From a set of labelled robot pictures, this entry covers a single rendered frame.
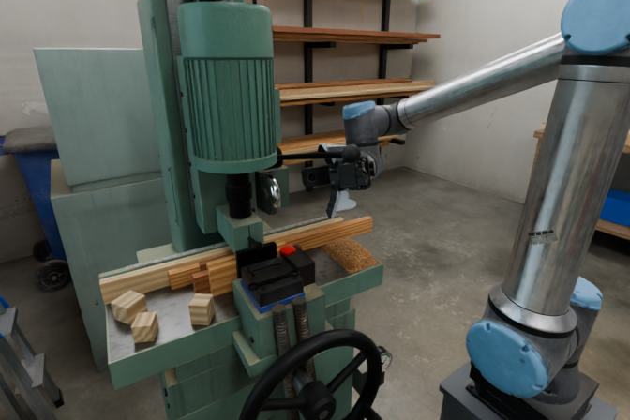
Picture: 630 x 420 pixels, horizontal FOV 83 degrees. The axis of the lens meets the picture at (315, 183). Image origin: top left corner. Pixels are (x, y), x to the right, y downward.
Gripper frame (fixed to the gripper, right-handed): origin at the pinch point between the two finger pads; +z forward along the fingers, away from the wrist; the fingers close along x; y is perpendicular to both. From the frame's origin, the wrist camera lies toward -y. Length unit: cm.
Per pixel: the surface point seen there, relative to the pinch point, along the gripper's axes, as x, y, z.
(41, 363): 61, -129, -14
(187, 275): 16.9, -31.7, 6.9
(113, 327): 21.3, -37.2, 21.8
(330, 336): 23.6, 3.9, 16.0
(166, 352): 25.8, -26.0, 21.3
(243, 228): 8.2, -18.7, 1.7
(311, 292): 19.9, -2.1, 7.6
